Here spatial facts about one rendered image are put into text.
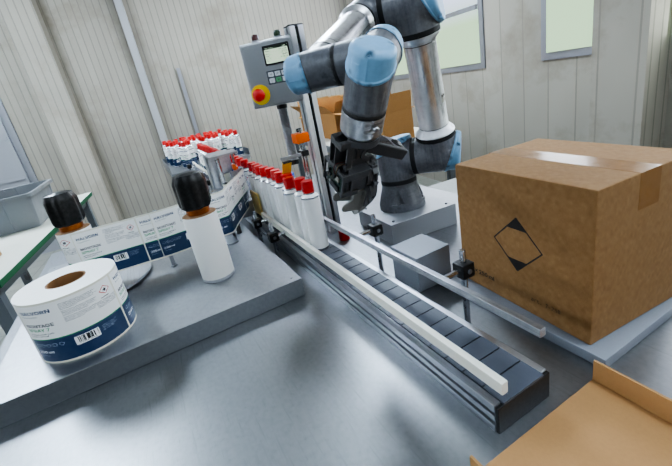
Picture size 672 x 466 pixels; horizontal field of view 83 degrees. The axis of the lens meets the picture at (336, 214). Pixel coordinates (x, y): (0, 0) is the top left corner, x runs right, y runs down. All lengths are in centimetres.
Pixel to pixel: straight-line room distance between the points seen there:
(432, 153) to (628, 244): 60
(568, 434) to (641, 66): 228
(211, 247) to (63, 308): 34
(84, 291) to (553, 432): 87
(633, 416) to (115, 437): 80
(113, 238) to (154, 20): 437
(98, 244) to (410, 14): 104
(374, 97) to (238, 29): 493
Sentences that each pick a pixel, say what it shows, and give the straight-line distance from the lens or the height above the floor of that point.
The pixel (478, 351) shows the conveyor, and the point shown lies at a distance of 70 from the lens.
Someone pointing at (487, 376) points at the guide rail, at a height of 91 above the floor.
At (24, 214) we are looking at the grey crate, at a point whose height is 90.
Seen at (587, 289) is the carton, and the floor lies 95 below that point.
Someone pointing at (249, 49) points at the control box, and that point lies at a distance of 127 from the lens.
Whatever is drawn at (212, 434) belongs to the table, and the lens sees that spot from 75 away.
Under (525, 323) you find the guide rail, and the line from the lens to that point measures 63.
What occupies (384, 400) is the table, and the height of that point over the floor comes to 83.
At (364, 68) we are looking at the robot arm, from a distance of 60.
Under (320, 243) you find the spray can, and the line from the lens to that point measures 109.
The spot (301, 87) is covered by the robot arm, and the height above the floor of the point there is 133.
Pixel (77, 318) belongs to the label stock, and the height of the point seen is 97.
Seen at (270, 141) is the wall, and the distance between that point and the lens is 550.
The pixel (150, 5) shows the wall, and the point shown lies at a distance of 548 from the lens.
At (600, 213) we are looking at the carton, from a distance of 67.
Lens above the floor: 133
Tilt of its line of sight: 19 degrees down
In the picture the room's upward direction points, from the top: 11 degrees counter-clockwise
